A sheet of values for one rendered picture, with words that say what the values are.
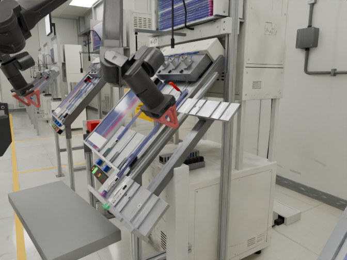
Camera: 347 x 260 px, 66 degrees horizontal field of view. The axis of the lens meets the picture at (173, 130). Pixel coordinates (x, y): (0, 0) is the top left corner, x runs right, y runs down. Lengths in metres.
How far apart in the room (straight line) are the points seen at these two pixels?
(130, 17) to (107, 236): 2.09
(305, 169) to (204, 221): 1.60
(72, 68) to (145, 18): 3.27
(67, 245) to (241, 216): 1.00
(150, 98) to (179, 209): 0.45
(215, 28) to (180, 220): 0.86
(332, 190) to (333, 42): 1.26
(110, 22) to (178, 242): 0.76
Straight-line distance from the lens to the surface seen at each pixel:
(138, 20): 2.72
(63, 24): 10.08
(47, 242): 1.01
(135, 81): 0.66
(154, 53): 0.71
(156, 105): 0.69
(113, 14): 0.82
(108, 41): 0.73
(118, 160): 1.27
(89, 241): 0.97
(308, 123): 2.76
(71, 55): 5.80
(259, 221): 1.78
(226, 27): 1.29
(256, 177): 1.62
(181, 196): 0.96
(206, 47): 1.30
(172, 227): 1.01
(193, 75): 1.25
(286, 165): 2.97
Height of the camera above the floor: 1.12
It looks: 11 degrees down
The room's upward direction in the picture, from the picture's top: straight up
